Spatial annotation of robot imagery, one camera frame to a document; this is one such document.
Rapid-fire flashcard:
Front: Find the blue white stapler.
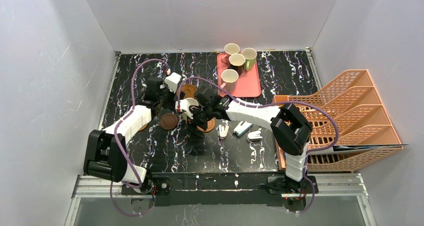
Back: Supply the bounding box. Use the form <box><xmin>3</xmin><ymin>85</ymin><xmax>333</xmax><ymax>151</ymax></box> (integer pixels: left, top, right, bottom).
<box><xmin>233</xmin><ymin>121</ymin><xmax>253</xmax><ymax>137</ymax></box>

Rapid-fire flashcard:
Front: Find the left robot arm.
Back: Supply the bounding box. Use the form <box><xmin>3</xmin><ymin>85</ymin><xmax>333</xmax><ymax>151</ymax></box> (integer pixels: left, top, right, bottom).
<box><xmin>83</xmin><ymin>73</ymin><xmax>182</xmax><ymax>187</ymax></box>

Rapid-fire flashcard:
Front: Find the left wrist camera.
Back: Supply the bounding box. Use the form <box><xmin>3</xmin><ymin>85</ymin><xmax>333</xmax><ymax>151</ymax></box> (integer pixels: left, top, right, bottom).
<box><xmin>164</xmin><ymin>72</ymin><xmax>182</xmax><ymax>93</ymax></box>

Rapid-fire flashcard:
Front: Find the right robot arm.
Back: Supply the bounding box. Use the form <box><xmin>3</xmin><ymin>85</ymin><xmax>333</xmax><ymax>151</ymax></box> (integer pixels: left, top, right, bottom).
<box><xmin>175</xmin><ymin>91</ymin><xmax>313</xmax><ymax>193</ymax></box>

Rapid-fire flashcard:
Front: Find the small white stapler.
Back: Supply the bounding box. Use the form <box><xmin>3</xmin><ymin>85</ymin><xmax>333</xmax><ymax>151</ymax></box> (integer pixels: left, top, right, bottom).
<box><xmin>218</xmin><ymin>124</ymin><xmax>229</xmax><ymax>140</ymax></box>

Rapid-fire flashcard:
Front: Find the orange file organizer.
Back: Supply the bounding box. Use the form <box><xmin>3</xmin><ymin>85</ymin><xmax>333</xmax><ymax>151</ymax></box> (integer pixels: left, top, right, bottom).
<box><xmin>273</xmin><ymin>70</ymin><xmax>403</xmax><ymax>172</ymax></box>

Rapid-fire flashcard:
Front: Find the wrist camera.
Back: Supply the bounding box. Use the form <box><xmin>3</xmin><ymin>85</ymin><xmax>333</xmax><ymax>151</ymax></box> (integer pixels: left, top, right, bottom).
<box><xmin>175</xmin><ymin>98</ymin><xmax>199</xmax><ymax>119</ymax></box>
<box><xmin>164</xmin><ymin>72</ymin><xmax>182</xmax><ymax>93</ymax></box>

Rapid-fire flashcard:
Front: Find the brown saucer coaster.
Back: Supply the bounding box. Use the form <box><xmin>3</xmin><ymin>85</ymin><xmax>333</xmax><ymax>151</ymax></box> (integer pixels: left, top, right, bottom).
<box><xmin>181</xmin><ymin>84</ymin><xmax>197</xmax><ymax>99</ymax></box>

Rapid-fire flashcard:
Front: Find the dark brown mug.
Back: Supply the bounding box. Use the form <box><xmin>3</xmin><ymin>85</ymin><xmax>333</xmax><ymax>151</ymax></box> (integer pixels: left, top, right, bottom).
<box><xmin>228</xmin><ymin>53</ymin><xmax>246</xmax><ymax>75</ymax></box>

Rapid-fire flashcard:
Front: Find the white stapler right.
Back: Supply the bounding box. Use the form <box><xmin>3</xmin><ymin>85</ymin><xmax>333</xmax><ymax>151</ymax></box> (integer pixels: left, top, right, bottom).
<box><xmin>246</xmin><ymin>130</ymin><xmax>263</xmax><ymax>142</ymax></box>

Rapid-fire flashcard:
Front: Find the pink tray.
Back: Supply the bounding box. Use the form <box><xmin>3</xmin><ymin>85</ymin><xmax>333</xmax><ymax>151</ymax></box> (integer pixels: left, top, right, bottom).
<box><xmin>216</xmin><ymin>53</ymin><xmax>262</xmax><ymax>98</ymax></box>

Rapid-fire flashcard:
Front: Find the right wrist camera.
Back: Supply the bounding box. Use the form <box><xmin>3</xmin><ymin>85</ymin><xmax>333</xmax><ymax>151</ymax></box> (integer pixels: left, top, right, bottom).
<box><xmin>175</xmin><ymin>98</ymin><xmax>199</xmax><ymax>119</ymax></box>

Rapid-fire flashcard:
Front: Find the dark brown coaster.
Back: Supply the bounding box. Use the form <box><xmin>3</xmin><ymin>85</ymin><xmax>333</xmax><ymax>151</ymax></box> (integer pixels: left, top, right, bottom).
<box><xmin>159</xmin><ymin>113</ymin><xmax>179</xmax><ymax>130</ymax></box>

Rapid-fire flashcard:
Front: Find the light orange coaster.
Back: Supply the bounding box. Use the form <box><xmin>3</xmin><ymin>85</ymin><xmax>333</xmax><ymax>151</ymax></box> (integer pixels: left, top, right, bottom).
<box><xmin>197</xmin><ymin>119</ymin><xmax>216</xmax><ymax>133</ymax></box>

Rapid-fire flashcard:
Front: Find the pink mug front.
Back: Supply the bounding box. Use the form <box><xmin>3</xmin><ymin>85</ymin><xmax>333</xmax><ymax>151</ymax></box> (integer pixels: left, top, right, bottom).
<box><xmin>220</xmin><ymin>69</ymin><xmax>239</xmax><ymax>93</ymax></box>

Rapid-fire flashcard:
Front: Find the pink mug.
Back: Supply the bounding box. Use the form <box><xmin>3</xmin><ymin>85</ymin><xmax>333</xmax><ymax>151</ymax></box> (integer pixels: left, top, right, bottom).
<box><xmin>221</xmin><ymin>43</ymin><xmax>240</xmax><ymax>65</ymax></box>
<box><xmin>220</xmin><ymin>69</ymin><xmax>239</xmax><ymax>93</ymax></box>

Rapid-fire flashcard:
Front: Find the pink mug rear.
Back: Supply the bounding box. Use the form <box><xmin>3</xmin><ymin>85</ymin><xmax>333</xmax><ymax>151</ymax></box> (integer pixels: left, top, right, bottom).
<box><xmin>221</xmin><ymin>43</ymin><xmax>240</xmax><ymax>65</ymax></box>

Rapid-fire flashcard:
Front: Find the orange wooden coaster front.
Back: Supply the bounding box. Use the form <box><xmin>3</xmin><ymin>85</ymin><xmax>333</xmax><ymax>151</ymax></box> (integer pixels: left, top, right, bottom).
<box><xmin>139</xmin><ymin>124</ymin><xmax>149</xmax><ymax>132</ymax></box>

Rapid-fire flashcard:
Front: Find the green mug rear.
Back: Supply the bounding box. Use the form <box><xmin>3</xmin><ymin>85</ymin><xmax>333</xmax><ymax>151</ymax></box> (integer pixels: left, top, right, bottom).
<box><xmin>241</xmin><ymin>48</ymin><xmax>257</xmax><ymax>71</ymax></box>

